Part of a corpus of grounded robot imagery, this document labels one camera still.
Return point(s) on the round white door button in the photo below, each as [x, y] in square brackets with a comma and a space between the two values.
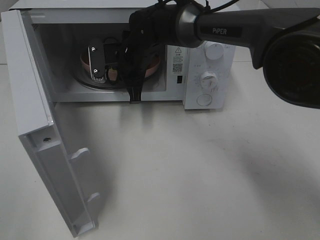
[204, 100]

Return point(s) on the upper white power knob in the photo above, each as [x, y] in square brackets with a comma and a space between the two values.
[213, 50]

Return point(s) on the white warning label sticker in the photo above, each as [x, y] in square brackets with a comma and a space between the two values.
[178, 58]

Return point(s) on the toast sandwich with lettuce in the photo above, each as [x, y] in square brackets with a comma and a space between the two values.
[111, 74]

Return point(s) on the glass microwave turntable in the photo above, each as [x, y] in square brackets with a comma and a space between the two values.
[150, 82]

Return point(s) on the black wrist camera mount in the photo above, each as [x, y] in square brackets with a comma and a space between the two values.
[134, 89]

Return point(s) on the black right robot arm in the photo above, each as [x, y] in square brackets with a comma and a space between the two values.
[283, 42]

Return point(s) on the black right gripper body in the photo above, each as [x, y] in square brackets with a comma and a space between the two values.
[149, 28]

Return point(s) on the white microwave oven body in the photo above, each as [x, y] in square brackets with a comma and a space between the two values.
[66, 27]

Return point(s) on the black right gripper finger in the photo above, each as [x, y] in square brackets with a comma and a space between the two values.
[97, 62]
[111, 47]

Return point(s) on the pink round plate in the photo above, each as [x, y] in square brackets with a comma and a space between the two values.
[151, 69]

